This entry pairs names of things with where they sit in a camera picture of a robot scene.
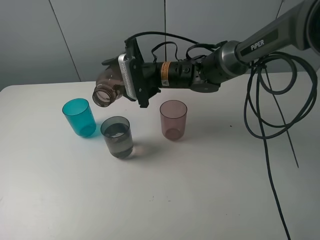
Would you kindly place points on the grey transparent cup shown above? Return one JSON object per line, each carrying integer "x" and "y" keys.
{"x": 118, "y": 137}

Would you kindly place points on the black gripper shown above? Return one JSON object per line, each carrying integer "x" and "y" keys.
{"x": 149, "y": 78}

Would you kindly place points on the teal transparent cup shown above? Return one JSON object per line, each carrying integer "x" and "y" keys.
{"x": 80, "y": 117}

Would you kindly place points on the pink transparent cup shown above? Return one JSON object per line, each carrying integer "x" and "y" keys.
{"x": 173, "y": 115}

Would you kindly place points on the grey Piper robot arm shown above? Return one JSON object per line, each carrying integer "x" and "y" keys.
{"x": 227, "y": 59}

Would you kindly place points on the brown transparent water bottle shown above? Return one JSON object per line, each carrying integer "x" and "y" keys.
{"x": 109, "y": 85}

